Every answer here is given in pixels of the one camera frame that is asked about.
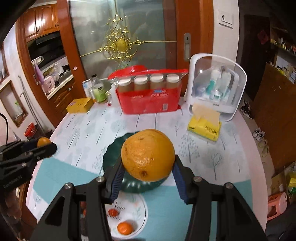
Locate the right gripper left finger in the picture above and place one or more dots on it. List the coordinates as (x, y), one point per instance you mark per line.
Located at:
(61, 220)

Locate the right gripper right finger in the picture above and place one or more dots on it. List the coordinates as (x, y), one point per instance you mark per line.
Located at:
(234, 218)

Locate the small orange kumquat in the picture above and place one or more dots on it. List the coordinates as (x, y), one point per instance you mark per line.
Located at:
(43, 141)

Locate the red cherry tomato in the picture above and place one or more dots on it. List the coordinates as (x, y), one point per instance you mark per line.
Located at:
(113, 212)

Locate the small mandarin orange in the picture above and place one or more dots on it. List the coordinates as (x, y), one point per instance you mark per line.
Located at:
(125, 228)

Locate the large orange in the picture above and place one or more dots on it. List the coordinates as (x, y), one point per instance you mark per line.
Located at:
(148, 155)

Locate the left hand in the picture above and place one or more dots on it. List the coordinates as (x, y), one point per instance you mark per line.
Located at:
(10, 205)

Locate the pink small appliance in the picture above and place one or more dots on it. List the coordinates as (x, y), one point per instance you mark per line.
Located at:
(277, 204)

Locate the patterned tablecloth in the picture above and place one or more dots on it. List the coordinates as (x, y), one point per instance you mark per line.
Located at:
(89, 142)

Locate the yellow tin box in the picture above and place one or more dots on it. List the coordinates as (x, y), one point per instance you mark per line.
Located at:
(82, 105)

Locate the dark green scalloped plate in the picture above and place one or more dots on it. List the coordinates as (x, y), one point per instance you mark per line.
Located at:
(129, 183)

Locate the yellow tissue pack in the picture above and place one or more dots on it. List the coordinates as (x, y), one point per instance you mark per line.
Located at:
(205, 122)

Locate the green label glass bottle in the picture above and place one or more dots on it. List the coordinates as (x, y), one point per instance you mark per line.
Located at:
(98, 89)

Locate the red paper cup package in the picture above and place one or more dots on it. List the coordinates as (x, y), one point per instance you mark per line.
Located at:
(140, 90)

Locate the white clear storage box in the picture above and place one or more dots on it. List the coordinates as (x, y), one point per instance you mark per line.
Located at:
(215, 82)

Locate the wall light switch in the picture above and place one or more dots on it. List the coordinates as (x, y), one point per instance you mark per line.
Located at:
(226, 19)

